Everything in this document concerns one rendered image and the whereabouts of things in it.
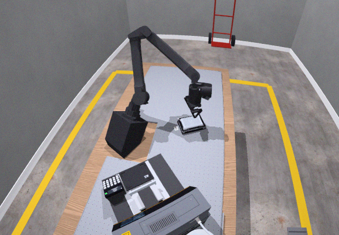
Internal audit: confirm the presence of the black rectangular pad with white corner marks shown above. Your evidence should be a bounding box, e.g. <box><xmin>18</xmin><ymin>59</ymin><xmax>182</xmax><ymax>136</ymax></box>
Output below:
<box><xmin>177</xmin><ymin>114</ymin><xmax>206</xmax><ymax>134</ymax></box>

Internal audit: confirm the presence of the white multi-well plate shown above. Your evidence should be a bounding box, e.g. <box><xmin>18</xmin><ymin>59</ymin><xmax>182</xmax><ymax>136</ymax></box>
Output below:
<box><xmin>181</xmin><ymin>115</ymin><xmax>203</xmax><ymax>129</ymax></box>

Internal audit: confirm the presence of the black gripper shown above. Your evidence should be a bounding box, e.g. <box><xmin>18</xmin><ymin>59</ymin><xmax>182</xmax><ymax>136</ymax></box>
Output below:
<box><xmin>184</xmin><ymin>95</ymin><xmax>202</xmax><ymax>118</ymax></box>

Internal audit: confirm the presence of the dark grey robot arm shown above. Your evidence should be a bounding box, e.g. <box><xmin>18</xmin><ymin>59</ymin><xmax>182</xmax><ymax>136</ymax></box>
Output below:
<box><xmin>121</xmin><ymin>26</ymin><xmax>212</xmax><ymax>121</ymax></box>

